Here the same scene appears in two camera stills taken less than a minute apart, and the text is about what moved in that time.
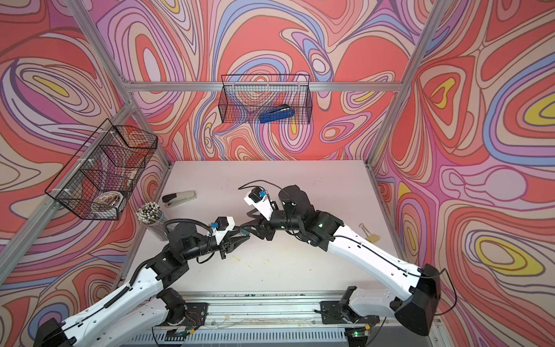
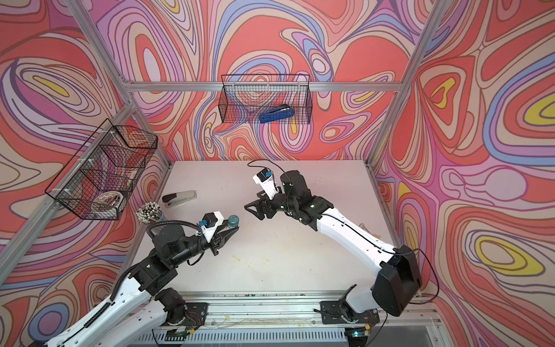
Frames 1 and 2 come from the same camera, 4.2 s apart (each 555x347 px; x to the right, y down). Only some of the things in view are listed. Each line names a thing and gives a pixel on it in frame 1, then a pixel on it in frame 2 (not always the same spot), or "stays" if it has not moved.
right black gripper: (262, 225) → (260, 204)
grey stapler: (178, 198) stays
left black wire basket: (100, 178) stays
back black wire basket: (243, 98) stays
